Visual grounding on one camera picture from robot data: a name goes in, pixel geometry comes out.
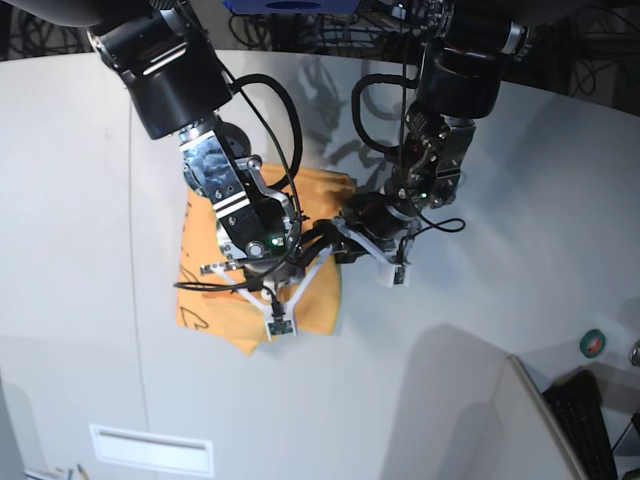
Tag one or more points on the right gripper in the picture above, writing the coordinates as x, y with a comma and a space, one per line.
279, 273

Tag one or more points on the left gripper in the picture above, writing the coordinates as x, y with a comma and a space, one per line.
384, 219

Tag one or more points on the orange t-shirt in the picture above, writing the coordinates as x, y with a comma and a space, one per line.
229, 315

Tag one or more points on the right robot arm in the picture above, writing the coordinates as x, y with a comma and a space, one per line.
164, 57

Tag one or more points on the green tape roll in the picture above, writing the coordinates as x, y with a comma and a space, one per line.
592, 343

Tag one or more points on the white partition panel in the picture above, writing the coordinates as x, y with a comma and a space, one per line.
535, 446

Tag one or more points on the black keyboard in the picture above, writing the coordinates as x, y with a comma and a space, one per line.
576, 404

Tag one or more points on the white recessed table tray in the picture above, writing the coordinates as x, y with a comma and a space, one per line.
148, 451

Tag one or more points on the metal knob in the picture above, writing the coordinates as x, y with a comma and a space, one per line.
634, 354

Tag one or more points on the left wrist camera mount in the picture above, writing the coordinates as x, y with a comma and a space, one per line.
394, 267

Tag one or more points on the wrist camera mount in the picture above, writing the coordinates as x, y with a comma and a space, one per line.
278, 313
394, 267

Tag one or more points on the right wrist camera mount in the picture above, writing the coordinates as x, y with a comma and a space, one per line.
278, 313

